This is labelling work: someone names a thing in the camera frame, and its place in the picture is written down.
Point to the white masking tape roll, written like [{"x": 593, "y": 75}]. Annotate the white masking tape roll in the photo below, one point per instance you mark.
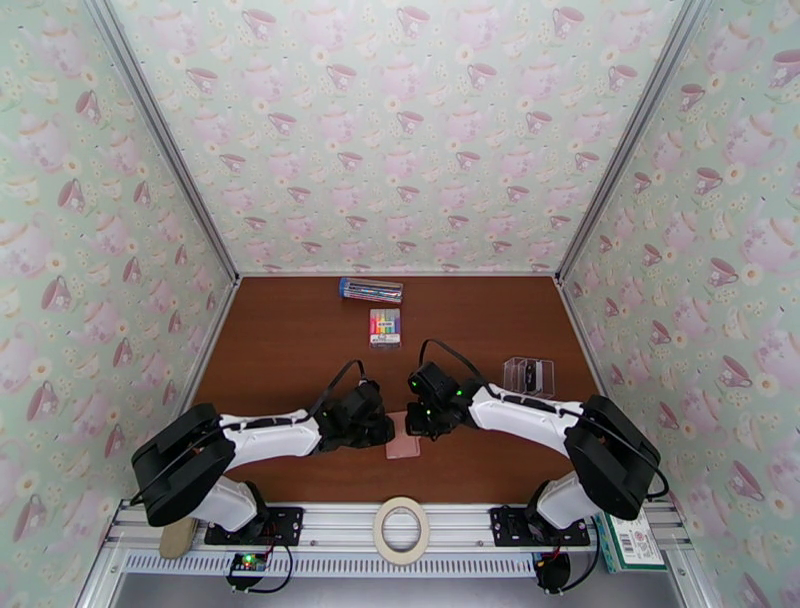
[{"x": 378, "y": 531}]

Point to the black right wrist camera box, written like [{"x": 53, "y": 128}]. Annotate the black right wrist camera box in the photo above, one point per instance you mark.
[{"x": 434, "y": 380}]

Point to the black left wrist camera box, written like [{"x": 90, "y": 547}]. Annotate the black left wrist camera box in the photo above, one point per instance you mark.
[{"x": 362, "y": 400}]

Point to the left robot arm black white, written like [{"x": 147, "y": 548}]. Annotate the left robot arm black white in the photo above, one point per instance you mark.
[{"x": 181, "y": 462}]

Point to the clear acrylic card stand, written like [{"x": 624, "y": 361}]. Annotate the clear acrylic card stand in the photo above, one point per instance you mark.
[{"x": 544, "y": 378}]

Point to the aluminium corner post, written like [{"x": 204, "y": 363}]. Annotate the aluminium corner post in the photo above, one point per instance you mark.
[
  {"x": 162, "y": 134},
  {"x": 631, "y": 134}
]

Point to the aluminium frame rail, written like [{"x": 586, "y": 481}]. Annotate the aluminium frame rail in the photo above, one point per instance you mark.
[{"x": 337, "y": 522}]

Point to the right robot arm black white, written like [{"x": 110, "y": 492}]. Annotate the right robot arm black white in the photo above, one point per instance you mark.
[{"x": 612, "y": 456}]

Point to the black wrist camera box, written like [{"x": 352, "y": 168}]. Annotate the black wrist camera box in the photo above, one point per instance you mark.
[
  {"x": 362, "y": 400},
  {"x": 434, "y": 380}
]

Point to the small circuit board with LED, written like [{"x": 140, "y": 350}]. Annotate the small circuit board with LED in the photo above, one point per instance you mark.
[{"x": 248, "y": 562}]

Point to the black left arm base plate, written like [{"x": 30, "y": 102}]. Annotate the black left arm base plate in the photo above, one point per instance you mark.
[{"x": 284, "y": 522}]

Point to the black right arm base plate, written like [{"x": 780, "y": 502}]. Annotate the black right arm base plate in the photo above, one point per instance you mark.
[{"x": 509, "y": 525}]

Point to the green white cardboard box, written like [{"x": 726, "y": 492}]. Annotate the green white cardboard box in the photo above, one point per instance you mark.
[{"x": 637, "y": 547}]

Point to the coloured marker pack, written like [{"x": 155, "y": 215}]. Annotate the coloured marker pack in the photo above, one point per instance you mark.
[{"x": 385, "y": 328}]

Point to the pink leather card holder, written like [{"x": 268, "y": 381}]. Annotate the pink leather card holder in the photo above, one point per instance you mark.
[{"x": 403, "y": 447}]

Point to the blue coloured pencil tube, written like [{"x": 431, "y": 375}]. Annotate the blue coloured pencil tube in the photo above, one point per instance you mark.
[{"x": 370, "y": 290}]

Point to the tan wooden block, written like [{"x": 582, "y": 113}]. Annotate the tan wooden block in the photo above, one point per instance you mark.
[{"x": 177, "y": 542}]

